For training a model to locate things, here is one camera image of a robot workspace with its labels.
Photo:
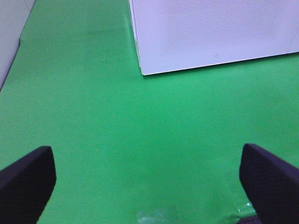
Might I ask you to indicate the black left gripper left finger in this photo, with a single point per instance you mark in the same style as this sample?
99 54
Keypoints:
26 187

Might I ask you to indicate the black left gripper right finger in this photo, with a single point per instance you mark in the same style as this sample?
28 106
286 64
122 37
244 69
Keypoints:
271 185

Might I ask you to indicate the white microwave door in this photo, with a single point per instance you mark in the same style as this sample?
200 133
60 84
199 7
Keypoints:
173 35

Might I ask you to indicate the green table mat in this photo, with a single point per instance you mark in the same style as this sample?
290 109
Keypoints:
130 148

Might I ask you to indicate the white microwave oven body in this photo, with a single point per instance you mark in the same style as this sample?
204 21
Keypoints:
295 44

